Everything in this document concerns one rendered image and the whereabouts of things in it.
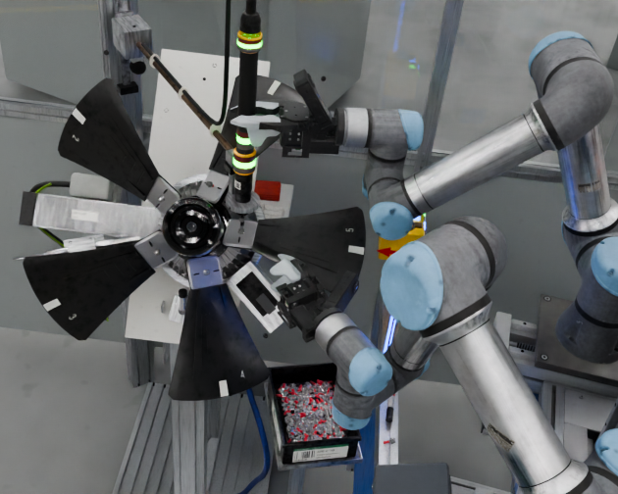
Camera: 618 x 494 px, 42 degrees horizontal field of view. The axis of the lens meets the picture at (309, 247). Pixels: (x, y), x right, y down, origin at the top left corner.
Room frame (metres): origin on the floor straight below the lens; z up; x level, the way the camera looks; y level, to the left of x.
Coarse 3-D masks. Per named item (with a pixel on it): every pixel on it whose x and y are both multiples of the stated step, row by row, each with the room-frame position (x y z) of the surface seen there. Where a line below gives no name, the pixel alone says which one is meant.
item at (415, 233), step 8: (408, 232) 1.53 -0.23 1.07; (416, 232) 1.54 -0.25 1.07; (424, 232) 1.54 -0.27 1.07; (384, 240) 1.53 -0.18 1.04; (392, 240) 1.53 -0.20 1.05; (400, 240) 1.53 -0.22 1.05; (408, 240) 1.53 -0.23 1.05; (384, 248) 1.53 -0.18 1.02; (392, 248) 1.53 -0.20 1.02; (384, 256) 1.53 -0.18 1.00
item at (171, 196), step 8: (160, 184) 1.36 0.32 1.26; (168, 184) 1.35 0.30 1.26; (152, 192) 1.37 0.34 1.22; (160, 192) 1.36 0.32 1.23; (168, 192) 1.35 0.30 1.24; (176, 192) 1.34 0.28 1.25; (152, 200) 1.37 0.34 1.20; (168, 200) 1.35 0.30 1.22; (176, 200) 1.34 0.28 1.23; (160, 208) 1.36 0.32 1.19; (168, 208) 1.35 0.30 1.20
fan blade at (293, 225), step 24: (312, 216) 1.38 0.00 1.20; (336, 216) 1.38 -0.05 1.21; (360, 216) 1.39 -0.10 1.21; (264, 240) 1.30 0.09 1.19; (288, 240) 1.30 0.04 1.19; (312, 240) 1.31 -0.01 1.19; (336, 240) 1.32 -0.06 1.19; (360, 240) 1.32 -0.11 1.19; (312, 264) 1.25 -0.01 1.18; (336, 264) 1.26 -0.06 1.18; (360, 264) 1.27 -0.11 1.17
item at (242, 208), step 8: (232, 160) 1.33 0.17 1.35; (232, 168) 1.33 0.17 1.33; (232, 176) 1.33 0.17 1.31; (232, 184) 1.33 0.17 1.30; (232, 192) 1.33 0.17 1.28; (232, 200) 1.31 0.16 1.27; (256, 200) 1.32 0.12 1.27; (232, 208) 1.29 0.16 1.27; (240, 208) 1.29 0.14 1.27; (248, 208) 1.29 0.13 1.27; (256, 208) 1.30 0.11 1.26
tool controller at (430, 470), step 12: (384, 468) 0.74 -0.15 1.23; (396, 468) 0.73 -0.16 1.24; (408, 468) 0.73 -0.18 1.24; (420, 468) 0.73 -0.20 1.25; (432, 468) 0.73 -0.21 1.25; (444, 468) 0.73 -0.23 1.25; (384, 480) 0.71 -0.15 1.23; (396, 480) 0.71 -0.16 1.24; (408, 480) 0.71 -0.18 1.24; (420, 480) 0.71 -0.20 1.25; (432, 480) 0.71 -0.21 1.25; (444, 480) 0.71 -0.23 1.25; (384, 492) 0.69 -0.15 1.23; (396, 492) 0.69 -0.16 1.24; (408, 492) 0.69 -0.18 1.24; (420, 492) 0.69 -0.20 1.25; (432, 492) 0.69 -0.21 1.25; (444, 492) 0.69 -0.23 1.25
